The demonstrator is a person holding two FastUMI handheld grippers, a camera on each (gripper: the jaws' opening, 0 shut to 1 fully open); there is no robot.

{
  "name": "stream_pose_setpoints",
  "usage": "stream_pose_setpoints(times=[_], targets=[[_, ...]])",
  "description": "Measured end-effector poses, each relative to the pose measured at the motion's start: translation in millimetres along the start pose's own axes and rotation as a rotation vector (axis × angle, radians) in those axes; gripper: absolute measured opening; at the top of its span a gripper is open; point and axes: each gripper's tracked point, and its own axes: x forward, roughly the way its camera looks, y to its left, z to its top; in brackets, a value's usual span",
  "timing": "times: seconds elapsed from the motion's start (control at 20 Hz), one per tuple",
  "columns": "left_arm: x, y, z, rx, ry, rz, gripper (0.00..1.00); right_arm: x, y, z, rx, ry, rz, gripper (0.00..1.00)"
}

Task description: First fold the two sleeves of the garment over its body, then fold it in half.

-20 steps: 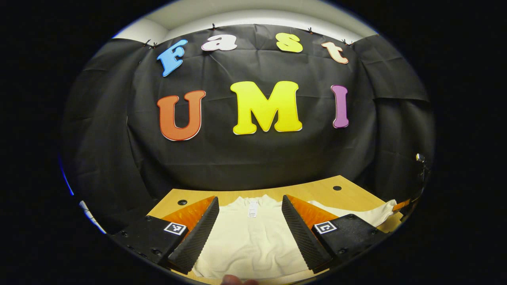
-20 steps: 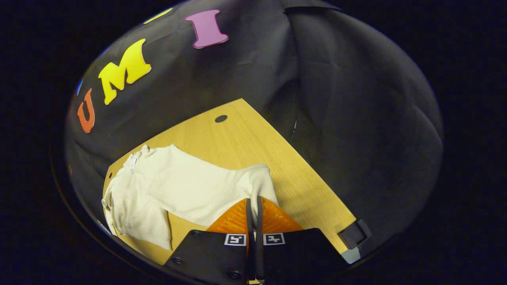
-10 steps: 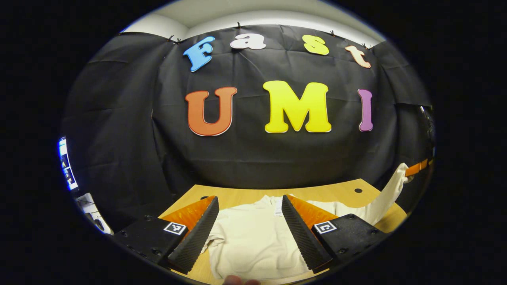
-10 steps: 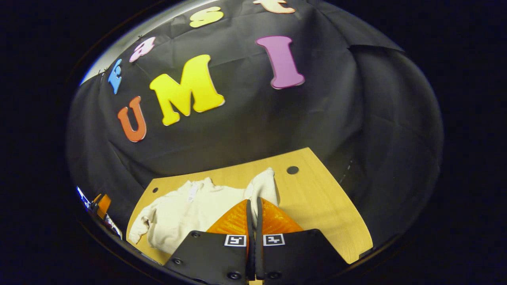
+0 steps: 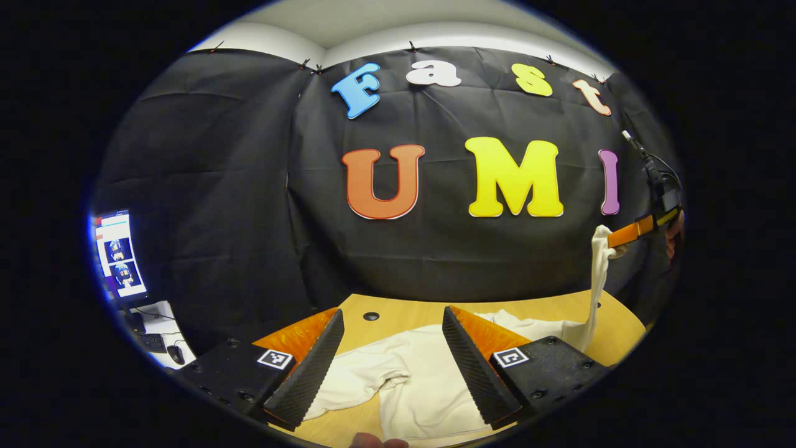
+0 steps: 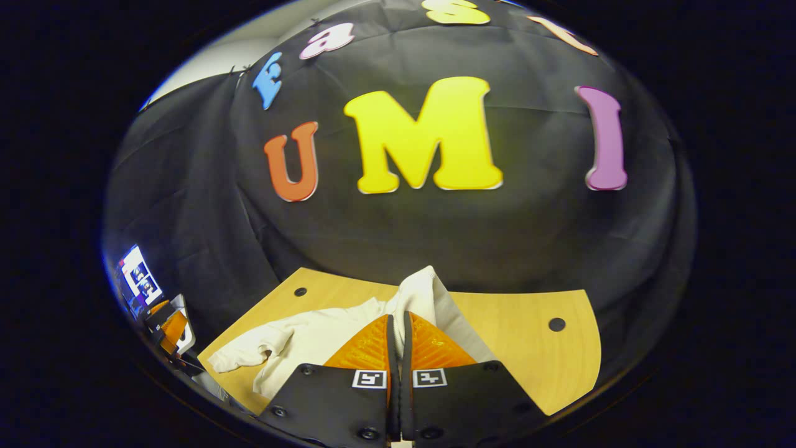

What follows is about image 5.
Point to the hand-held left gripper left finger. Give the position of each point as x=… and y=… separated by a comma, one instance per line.
x=311, y=379

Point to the white side desk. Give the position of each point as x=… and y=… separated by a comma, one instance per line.
x=161, y=317

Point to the black keyboard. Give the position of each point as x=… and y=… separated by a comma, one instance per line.
x=152, y=343

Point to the black computer mouse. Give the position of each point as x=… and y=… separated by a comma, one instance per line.
x=176, y=354

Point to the computer monitor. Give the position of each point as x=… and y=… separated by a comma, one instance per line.
x=118, y=255

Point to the cream white garment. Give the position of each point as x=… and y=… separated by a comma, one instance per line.
x=423, y=373

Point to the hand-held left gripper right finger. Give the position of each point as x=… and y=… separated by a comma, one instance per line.
x=476, y=379

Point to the black backdrop cloth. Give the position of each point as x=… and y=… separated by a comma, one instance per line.
x=249, y=186

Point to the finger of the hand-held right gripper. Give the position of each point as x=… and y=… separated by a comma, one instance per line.
x=634, y=231

